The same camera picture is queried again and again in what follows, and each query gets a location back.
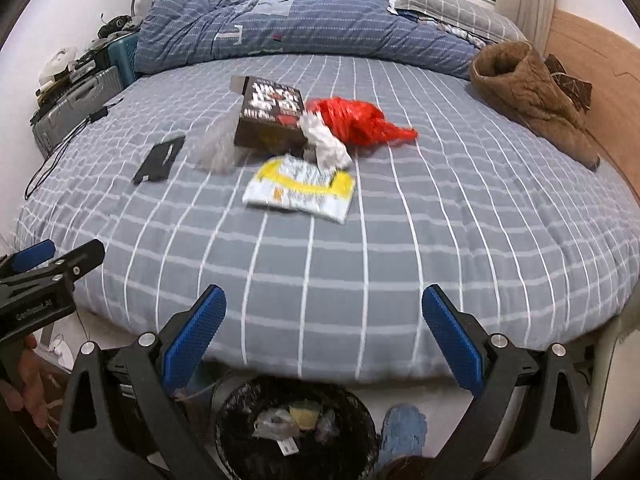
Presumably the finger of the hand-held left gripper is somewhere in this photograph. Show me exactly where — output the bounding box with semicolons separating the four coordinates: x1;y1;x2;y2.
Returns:
0;239;57;276
0;239;106;311

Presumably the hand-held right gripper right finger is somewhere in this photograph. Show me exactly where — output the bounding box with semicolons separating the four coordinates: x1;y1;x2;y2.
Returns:
421;284;591;480

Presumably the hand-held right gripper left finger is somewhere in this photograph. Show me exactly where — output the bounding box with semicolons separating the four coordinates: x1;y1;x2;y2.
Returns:
56;284;227;480

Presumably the black trash bin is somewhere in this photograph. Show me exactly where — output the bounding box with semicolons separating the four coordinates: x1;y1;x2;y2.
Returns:
215;377;380;480

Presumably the black packet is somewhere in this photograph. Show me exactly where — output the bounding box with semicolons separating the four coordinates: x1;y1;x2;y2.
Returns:
132;134;187;186

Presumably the yellow and white packet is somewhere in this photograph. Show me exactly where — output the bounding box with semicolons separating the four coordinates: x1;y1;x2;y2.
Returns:
242;155;357;225

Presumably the clear plastic wrap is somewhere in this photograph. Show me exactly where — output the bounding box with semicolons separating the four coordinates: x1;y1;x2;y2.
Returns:
192;120;241;176

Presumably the white tissue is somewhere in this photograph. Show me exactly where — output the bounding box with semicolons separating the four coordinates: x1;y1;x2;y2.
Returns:
298;114;353;170

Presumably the brown snack box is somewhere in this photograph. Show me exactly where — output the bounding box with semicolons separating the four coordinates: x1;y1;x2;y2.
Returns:
231;76;307;153

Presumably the red plastic bag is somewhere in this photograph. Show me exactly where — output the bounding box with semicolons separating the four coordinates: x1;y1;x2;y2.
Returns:
305;96;419;147

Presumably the person's left hand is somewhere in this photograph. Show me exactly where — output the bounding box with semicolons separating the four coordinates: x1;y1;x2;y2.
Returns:
5;335;48;428

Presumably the blue slipper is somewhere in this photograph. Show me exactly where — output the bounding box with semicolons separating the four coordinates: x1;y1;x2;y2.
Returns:
379;404;428;471

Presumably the grey suitcase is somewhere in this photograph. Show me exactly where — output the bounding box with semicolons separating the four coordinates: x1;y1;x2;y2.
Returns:
31;65;126;158

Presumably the white round object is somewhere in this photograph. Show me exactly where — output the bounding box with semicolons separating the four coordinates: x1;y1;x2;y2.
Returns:
37;45;78;86

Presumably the teal suitcase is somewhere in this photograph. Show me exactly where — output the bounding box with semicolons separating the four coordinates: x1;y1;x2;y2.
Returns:
107;32;141;86

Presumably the black device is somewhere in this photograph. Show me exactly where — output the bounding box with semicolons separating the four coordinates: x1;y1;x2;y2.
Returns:
96;15;143;41

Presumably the brown fleece jacket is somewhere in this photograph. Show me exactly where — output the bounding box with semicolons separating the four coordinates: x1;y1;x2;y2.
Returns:
469;40;601;171

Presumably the dark leaf-patterned cushion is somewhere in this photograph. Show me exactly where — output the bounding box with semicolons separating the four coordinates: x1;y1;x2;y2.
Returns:
544;54;594;113

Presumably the wooden headboard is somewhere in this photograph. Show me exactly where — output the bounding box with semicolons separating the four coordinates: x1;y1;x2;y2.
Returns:
542;7;640;196

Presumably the blue striped duvet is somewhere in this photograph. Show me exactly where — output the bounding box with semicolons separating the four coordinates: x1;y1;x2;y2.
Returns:
134;0;483;81

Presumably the grey checked pillow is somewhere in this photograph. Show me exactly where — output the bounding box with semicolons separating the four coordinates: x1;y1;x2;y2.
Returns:
387;0;526;46

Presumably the black cable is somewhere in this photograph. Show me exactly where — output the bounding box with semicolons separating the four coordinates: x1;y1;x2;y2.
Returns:
24;95;126;201

